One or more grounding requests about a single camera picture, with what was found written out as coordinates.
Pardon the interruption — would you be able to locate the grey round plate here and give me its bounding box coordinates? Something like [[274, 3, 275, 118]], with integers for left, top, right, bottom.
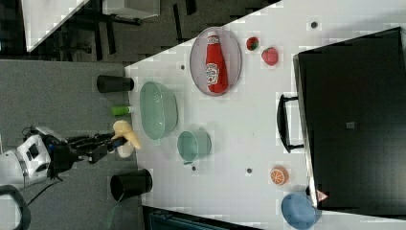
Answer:
[[190, 27, 242, 97]]

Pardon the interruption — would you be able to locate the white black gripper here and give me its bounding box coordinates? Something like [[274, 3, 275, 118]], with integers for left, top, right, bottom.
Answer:
[[16, 126, 124, 181]]

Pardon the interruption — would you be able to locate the green bottle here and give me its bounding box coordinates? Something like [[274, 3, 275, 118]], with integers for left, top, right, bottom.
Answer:
[[111, 106, 131, 116]]

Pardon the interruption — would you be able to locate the green plastic colander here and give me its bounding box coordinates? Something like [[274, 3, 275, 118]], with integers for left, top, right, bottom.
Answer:
[[140, 81, 178, 140]]

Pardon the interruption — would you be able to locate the dark cylinder post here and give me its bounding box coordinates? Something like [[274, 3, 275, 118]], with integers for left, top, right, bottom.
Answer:
[[97, 76, 135, 93]]

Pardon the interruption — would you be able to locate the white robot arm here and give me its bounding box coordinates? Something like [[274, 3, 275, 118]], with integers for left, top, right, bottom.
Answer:
[[0, 126, 126, 230]]

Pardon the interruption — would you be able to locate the peeled toy banana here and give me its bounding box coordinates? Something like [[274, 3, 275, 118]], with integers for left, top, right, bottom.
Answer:
[[112, 120, 142, 158]]

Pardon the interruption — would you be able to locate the red ketchup bottle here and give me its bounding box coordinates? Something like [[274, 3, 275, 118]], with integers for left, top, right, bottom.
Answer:
[[205, 32, 229, 94]]

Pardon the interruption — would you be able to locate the green plastic mug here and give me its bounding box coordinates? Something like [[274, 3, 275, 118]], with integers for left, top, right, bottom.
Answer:
[[177, 129, 212, 165]]

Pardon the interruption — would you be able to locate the blue metal frame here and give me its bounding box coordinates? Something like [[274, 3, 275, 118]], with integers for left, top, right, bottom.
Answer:
[[143, 205, 259, 230]]

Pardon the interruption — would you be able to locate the pink toy strawberry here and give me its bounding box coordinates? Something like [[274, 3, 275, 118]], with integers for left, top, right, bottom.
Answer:
[[261, 47, 279, 66]]

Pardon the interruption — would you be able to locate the dark red toy strawberry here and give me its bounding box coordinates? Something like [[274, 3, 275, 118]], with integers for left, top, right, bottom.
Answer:
[[246, 36, 259, 51]]

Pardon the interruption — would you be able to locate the black cylinder cup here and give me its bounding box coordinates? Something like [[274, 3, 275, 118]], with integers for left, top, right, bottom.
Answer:
[[110, 169, 153, 201]]

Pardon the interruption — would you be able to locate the white side table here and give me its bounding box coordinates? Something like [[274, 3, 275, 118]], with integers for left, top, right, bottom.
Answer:
[[20, 0, 90, 53]]

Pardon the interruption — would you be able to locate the blue plastic bowl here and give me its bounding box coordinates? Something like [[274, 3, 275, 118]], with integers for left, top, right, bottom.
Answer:
[[281, 193, 322, 230]]

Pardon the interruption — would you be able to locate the silver black toaster oven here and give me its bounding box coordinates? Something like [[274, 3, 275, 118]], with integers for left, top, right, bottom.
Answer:
[[277, 27, 406, 219]]

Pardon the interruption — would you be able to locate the toy orange half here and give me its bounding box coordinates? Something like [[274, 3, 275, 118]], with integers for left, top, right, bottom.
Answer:
[[270, 166, 289, 186]]

